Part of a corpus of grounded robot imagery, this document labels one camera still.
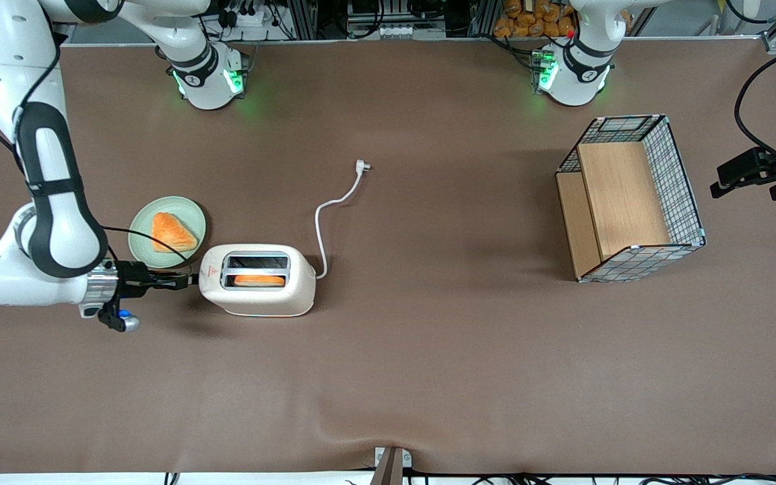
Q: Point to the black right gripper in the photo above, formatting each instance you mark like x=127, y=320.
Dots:
x=132, y=277

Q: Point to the white two-slot toaster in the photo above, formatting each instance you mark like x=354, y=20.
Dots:
x=260, y=300

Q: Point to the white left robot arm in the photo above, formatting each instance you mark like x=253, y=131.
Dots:
x=576, y=74

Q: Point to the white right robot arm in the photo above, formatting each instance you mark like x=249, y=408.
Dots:
x=51, y=222

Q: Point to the triangular orange bread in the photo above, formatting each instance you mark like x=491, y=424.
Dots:
x=171, y=232

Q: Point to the pale green round plate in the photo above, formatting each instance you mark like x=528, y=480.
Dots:
x=140, y=229

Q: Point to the orange toast slice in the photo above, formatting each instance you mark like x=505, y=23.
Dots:
x=260, y=279

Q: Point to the wooden step shelf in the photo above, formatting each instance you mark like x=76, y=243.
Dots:
x=620, y=195

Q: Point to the brown table cloth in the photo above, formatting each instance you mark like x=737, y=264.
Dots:
x=428, y=370

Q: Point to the white power strip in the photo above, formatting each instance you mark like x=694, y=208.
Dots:
x=250, y=15

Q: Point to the bag of brown buns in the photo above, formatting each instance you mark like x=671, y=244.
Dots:
x=529, y=17

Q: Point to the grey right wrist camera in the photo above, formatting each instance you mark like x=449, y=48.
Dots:
x=118, y=318

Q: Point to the grey metal table bracket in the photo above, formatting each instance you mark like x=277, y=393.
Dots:
x=391, y=465

